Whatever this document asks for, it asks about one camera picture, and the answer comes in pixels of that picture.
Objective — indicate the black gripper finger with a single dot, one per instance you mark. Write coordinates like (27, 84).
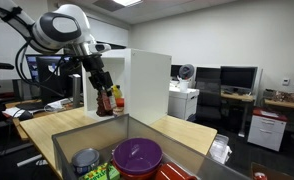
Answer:
(101, 100)
(111, 90)

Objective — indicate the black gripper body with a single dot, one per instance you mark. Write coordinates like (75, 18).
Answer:
(98, 75)

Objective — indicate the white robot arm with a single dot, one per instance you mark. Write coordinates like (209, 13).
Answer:
(53, 26)

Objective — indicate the white cube shelf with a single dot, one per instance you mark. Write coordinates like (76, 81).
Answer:
(150, 86)

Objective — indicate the small yellow squeeze bottle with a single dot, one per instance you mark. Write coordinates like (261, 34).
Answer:
(118, 91)

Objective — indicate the brown bear-shaped bottle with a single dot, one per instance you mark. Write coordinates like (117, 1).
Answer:
(100, 112)

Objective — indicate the whipped frosting tub red lid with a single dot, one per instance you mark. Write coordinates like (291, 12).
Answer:
(120, 102)

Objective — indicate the grey translucent bin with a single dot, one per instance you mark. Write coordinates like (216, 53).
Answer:
(87, 136)

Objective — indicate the black monitor back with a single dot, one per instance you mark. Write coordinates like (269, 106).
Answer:
(53, 88)

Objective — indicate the flat silver tin can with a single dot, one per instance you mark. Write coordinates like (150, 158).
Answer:
(85, 160)

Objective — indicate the purple plastic bowl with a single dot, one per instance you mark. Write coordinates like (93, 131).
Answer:
(137, 155)

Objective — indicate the lit computer monitor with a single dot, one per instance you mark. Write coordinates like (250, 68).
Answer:
(31, 68)

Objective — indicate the black keyboard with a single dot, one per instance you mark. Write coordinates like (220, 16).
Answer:
(30, 106)

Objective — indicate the white cardboard file box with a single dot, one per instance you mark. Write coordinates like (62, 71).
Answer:
(182, 103)

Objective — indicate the green vegetables box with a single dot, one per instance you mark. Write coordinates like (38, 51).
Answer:
(100, 172)

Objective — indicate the white cup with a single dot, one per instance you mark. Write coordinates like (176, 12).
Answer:
(184, 86)

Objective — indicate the black computer mouse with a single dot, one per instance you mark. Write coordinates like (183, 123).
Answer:
(26, 115)

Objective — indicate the grey round desk fan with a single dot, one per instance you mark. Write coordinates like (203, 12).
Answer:
(186, 71)

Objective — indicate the red plastic bowl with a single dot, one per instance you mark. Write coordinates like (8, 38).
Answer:
(137, 176)

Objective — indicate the white paper stack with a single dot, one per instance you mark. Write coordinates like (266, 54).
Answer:
(11, 111)

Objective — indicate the white power strip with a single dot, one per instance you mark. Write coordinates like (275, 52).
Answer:
(29, 160)

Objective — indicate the black office chair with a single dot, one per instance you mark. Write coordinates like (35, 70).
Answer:
(208, 98)

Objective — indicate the red mug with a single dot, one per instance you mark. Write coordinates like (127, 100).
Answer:
(170, 171)

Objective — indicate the clear plastic container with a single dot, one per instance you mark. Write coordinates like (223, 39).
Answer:
(219, 148)

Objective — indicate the wooden office desk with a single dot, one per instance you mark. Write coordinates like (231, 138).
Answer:
(237, 97)

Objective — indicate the wide black desk monitor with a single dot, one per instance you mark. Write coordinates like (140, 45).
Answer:
(238, 77)

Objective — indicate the white drawer cabinet red top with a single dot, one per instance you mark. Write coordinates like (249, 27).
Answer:
(267, 128)

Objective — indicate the brown cardboard box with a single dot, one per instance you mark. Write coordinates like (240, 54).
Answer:
(280, 173)

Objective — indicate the silver metal post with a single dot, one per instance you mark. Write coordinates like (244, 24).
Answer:
(76, 91)

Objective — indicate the white wall thermostat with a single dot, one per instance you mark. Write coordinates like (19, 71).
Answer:
(285, 81)

